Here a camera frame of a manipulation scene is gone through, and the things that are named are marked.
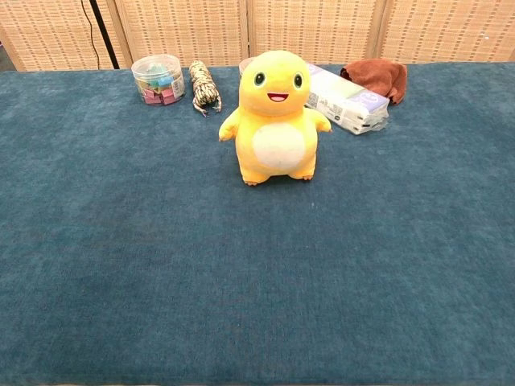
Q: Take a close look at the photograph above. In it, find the yellow plush dinosaur toy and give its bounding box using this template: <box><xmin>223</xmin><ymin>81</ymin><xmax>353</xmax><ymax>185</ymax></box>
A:
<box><xmin>218</xmin><ymin>49</ymin><xmax>333</xmax><ymax>187</ymax></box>

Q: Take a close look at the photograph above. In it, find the woven bamboo folding screen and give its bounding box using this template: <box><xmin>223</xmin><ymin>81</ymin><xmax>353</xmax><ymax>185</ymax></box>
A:
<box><xmin>0</xmin><ymin>0</ymin><xmax>515</xmax><ymax>72</ymax></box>

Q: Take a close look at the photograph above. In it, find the white tissue pack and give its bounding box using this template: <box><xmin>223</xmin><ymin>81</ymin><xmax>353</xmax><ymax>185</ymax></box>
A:
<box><xmin>303</xmin><ymin>63</ymin><xmax>391</xmax><ymax>136</ymax></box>

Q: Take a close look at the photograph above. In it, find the black stand pole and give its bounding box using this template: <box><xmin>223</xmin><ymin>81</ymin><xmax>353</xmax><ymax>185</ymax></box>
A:
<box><xmin>89</xmin><ymin>0</ymin><xmax>122</xmax><ymax>70</ymax></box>

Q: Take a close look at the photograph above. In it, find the round container behind plush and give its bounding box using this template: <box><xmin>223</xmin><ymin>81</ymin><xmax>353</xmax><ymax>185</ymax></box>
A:
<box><xmin>238</xmin><ymin>56</ymin><xmax>256</xmax><ymax>79</ymax></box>

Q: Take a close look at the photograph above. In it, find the clear jar of coloured blocks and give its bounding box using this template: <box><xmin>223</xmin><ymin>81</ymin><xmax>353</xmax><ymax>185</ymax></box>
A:
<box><xmin>130</xmin><ymin>54</ymin><xmax>187</xmax><ymax>106</ymax></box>

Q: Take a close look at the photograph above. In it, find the braided rope bundle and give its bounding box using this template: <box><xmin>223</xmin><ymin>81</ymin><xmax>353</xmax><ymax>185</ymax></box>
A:
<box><xmin>188</xmin><ymin>60</ymin><xmax>223</xmax><ymax>118</ymax></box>

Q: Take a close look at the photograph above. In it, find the brown cloth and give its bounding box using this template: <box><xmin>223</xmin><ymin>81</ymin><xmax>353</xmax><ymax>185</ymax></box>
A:
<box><xmin>340</xmin><ymin>58</ymin><xmax>408</xmax><ymax>105</ymax></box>

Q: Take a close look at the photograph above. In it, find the thin black hanging cable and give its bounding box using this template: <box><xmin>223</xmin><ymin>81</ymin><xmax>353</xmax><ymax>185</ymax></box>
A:
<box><xmin>80</xmin><ymin>0</ymin><xmax>101</xmax><ymax>70</ymax></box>

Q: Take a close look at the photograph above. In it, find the blue table cloth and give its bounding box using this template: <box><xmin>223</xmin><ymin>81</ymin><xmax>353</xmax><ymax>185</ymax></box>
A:
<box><xmin>0</xmin><ymin>62</ymin><xmax>515</xmax><ymax>386</ymax></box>

